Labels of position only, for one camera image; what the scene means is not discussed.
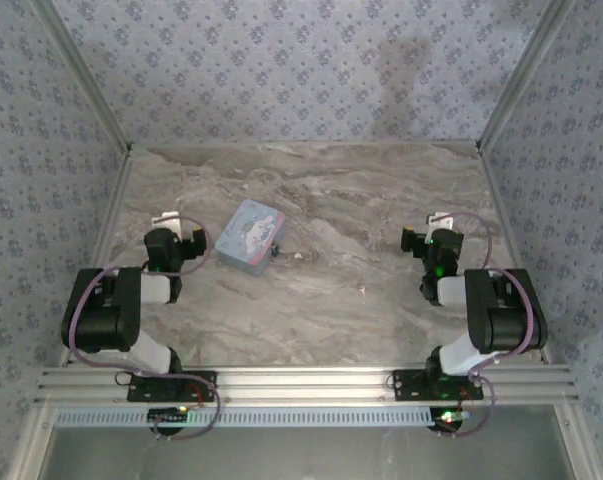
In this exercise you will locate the light blue printed pouch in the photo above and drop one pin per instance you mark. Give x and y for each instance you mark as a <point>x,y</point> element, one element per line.
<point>248,237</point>

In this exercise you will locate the small teal padlock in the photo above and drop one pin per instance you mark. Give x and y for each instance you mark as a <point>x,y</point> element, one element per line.
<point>274,250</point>

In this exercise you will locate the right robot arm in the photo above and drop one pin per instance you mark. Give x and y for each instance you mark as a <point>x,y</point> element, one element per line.
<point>506,325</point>

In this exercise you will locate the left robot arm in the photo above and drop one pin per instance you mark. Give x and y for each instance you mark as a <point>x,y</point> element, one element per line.
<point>101,320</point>

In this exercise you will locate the small lit circuit board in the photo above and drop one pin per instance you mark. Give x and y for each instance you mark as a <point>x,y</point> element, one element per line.
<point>168,413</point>
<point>448,417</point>

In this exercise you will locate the grey metal sheet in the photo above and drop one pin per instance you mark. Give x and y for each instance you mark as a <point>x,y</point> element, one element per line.
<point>306,455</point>

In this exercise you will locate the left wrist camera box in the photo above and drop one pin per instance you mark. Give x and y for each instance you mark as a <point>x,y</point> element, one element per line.
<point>167,219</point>

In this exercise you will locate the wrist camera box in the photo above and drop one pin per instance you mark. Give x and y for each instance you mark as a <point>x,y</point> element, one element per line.
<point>167,219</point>
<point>441,220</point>

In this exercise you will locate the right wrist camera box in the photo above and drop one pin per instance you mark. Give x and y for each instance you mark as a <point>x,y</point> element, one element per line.
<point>441,220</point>

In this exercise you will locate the aluminium table edge rail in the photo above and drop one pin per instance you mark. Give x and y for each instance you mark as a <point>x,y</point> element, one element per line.
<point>306,144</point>
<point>101,250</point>

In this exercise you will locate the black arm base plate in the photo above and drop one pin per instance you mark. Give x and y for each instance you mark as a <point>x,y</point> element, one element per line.
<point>141,390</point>
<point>406,390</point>

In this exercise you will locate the grooved aluminium mounting rail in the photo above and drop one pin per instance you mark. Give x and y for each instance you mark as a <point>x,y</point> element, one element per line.
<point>306,385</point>

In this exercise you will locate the aluminium frame post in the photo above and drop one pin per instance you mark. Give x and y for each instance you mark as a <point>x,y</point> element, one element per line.
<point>526,65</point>
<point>83,65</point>

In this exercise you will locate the aluminium frame leg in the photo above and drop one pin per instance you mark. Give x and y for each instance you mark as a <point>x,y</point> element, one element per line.
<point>571,440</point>
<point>31,445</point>

